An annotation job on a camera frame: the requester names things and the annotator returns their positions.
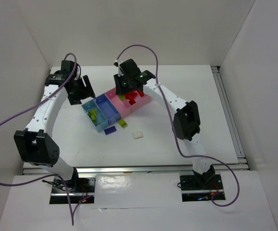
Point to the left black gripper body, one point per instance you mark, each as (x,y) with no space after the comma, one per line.
(80,90)

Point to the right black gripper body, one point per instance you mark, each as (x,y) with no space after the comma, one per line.
(125,84)

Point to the red lego with side studs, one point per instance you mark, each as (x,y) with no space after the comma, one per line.
(140,93)

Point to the green 2x4 lego brick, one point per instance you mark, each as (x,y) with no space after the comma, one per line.
(122,97)

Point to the small red lego brick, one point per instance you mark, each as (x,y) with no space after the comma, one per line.
(131,102)

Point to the green curved lego upside-down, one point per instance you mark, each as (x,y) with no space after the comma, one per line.
(93,112)

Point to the purple 2x4 lego brick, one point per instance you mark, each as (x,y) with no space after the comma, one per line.
(110,130)

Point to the white lego brick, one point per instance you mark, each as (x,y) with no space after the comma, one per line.
(137,135)

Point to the red curved lego brick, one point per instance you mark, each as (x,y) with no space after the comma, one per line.
(131,95)

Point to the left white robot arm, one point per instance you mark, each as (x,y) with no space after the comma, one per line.
(35,143)

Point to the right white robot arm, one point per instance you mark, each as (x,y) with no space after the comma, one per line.
(183,115)

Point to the light blue container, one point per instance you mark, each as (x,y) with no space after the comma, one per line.
(100,118)

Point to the narrow pink container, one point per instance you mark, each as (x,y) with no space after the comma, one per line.
(123,106)

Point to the large pink container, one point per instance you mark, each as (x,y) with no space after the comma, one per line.
(140,101)

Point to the dark blue container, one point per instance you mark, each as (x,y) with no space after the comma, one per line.
(108,109)

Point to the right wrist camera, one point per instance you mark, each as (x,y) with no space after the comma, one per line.
(117,65)

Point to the front aluminium rail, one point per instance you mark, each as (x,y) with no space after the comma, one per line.
(146,169)

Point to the aluminium rail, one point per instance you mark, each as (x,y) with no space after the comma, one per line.
(146,169)
(229,116)

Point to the right side aluminium rail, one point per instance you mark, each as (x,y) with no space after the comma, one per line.
(229,116)

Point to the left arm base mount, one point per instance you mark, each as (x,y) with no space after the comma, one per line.
(84,191)

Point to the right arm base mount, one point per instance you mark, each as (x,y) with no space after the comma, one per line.
(191,191)

